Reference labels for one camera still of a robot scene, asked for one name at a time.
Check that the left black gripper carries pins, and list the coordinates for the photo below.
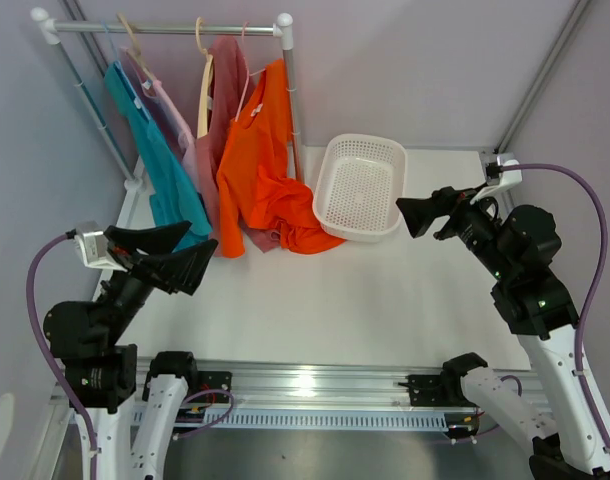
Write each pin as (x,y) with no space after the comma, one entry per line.
(170,271)

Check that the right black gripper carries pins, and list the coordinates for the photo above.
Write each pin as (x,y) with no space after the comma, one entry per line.
(418,214)

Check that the teal t shirt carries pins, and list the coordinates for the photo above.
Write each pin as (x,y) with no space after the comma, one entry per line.
(175,198)

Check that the light pink t shirt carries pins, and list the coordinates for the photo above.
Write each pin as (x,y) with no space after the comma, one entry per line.
(170,121)

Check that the orange t shirt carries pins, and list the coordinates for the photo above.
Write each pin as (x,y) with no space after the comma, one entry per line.
(253,182)

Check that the dusty rose t shirt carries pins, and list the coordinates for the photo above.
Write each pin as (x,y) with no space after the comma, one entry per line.
(228,85)

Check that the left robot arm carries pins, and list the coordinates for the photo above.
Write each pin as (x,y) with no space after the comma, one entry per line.
(101,372)

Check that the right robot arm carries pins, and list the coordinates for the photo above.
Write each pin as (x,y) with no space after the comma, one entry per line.
(539,311)

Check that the beige wooden hanger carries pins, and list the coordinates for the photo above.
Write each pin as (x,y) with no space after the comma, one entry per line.
(204,106)

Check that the beige slim hanger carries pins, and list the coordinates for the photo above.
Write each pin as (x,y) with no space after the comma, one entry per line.
(134,51)

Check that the white perforated plastic basket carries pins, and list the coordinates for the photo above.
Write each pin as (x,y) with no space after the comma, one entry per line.
(360,179)

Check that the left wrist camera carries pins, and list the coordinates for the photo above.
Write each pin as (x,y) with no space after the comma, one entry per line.
(93,247)

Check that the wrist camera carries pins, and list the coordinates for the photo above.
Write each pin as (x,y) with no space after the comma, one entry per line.
(498,176)
(93,247)

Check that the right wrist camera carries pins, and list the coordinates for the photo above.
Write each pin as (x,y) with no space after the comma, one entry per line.
(498,176)

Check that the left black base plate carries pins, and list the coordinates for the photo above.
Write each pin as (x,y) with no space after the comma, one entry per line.
(212,380)

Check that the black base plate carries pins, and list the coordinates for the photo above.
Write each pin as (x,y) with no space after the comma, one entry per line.
(212,380)
(432,390)

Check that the aluminium mounting rail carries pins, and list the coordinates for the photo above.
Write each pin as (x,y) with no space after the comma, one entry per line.
(317,387)

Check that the white slotted cable duct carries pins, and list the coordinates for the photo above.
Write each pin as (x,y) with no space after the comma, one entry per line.
(342,420)

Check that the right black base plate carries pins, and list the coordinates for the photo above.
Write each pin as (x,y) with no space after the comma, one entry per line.
(432,390)

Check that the blue wire hanger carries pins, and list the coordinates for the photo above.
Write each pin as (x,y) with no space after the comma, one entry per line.
(115,55)

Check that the pink wire hanger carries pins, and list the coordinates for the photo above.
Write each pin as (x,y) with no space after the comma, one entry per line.
(248,74)

